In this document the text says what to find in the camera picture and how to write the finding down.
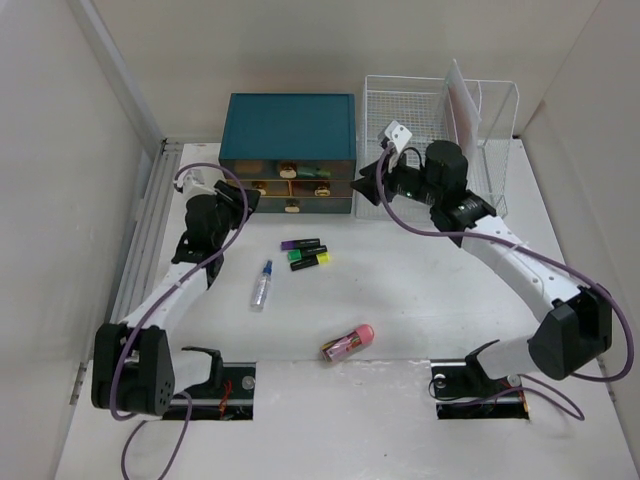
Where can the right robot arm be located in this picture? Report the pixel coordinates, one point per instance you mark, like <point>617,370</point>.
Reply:
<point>574,313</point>

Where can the green capsule stapler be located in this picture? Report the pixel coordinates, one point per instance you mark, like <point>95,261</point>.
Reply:
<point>307,172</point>

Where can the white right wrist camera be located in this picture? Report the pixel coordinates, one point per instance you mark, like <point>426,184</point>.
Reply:
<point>394,137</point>

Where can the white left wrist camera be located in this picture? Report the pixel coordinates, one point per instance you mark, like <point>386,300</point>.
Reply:
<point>193,184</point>

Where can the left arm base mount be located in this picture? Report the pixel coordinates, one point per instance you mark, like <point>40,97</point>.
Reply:
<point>226,395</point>

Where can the yellow highlighter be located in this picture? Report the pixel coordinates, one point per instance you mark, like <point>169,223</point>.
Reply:
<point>311,261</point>

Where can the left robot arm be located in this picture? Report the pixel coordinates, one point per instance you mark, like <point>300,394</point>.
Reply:
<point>135,368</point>

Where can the small clear spray bottle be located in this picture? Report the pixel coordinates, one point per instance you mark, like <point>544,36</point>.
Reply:
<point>261,287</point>

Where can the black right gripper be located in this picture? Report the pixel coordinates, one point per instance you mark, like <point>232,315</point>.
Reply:
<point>369,185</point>

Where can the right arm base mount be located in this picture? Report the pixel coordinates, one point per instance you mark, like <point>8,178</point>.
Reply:
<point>463,391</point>

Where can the bottom dark drawer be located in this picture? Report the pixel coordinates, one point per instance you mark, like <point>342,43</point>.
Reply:
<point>305,205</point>

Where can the purple highlighter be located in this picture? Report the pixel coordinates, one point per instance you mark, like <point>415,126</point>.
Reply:
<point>290,245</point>

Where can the small drawer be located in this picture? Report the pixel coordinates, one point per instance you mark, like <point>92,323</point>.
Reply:
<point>321,188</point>
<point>268,188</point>

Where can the white wire file holder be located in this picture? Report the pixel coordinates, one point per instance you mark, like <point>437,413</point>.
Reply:
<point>497,103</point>

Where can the white wire stacking tray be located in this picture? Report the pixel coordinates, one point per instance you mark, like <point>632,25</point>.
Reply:
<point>420,104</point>

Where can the aluminium rail on left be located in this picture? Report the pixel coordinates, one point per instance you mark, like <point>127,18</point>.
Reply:
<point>139,255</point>

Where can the pink capped clip tube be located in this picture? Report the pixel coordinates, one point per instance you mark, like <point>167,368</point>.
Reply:
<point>339,349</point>

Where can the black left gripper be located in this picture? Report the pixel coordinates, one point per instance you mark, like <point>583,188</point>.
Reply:
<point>245,200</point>

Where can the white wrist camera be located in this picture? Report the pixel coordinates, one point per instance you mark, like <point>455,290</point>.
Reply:
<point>193,184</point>
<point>394,137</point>

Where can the teal drawer cabinet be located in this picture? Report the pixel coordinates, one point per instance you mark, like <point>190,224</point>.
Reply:
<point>290,126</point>

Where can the transparent drawer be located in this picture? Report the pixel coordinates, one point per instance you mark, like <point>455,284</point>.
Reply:
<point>291,169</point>

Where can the green highlighter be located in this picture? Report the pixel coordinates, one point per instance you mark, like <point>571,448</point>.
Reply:
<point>299,254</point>

